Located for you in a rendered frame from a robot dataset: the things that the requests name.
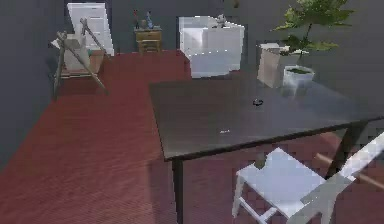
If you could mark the dark brown table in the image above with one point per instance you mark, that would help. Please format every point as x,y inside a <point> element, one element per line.
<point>213,113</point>

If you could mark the small white flat object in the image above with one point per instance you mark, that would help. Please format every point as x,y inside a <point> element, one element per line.
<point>225,131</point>

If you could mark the small black round object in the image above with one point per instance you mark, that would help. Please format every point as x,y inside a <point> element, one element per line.
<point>257,102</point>

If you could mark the small wooden nightstand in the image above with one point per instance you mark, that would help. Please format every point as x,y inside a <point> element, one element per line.
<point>148,38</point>

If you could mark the beige paper bag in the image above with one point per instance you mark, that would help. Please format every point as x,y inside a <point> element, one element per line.
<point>270,65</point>

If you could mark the grey teddy bear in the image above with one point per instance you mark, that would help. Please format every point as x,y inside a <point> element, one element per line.
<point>220,20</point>

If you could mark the blue figurine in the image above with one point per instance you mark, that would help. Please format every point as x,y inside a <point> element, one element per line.
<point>149,20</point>

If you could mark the white chair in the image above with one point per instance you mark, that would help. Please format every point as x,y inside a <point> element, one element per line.
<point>286,180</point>

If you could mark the grey wooden folding chair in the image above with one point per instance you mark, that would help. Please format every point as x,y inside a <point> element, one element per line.
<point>75,55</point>

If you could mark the white chest of drawers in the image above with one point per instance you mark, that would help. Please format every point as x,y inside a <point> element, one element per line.
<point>91,25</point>

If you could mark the green plant in white pot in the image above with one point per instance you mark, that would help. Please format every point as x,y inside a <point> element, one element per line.
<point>308,40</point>

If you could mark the brown wooden stick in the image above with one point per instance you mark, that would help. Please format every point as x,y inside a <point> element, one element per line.
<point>350,171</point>

